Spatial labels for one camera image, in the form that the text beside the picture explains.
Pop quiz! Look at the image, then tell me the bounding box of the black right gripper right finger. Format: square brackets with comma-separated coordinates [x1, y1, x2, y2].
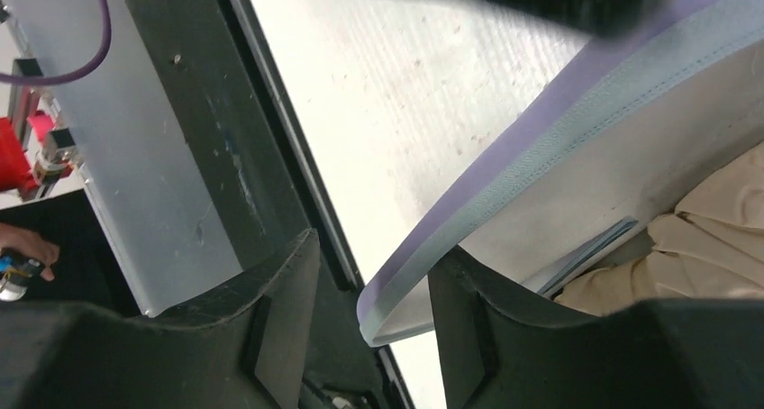
[427, 248, 763, 408]

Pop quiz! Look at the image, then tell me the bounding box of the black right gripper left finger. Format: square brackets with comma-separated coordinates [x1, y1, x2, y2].
[1, 229, 321, 408]

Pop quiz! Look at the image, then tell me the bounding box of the beige folded umbrella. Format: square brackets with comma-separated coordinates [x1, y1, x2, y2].
[554, 145, 763, 316]

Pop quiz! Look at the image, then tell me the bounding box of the person hand at edge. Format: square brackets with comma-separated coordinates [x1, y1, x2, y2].
[1, 223, 59, 281]

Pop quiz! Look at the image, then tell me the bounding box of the red fixture block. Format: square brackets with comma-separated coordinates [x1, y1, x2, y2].
[1, 110, 54, 193]

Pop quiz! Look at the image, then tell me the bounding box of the aluminium front rail frame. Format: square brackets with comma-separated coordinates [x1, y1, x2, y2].
[3, 0, 241, 316]

